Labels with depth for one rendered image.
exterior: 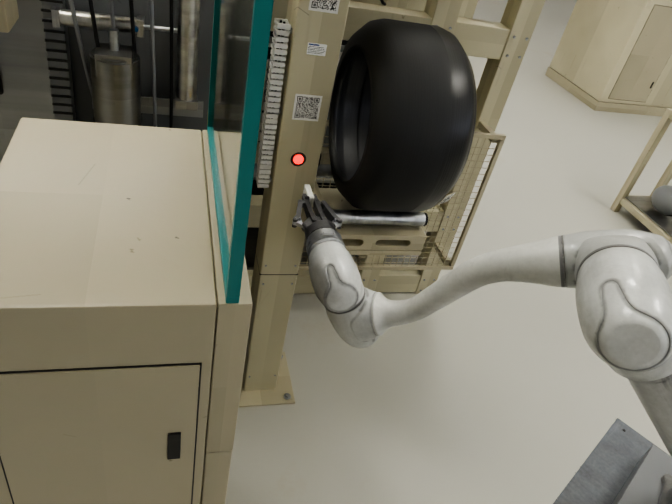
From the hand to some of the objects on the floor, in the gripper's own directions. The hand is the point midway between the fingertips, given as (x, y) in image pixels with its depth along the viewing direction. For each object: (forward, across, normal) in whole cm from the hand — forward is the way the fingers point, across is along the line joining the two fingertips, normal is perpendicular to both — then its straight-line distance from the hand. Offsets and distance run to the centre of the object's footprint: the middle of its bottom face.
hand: (308, 195), depth 149 cm
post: (+26, 0, +105) cm, 108 cm away
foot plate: (+26, 0, +105) cm, 108 cm away
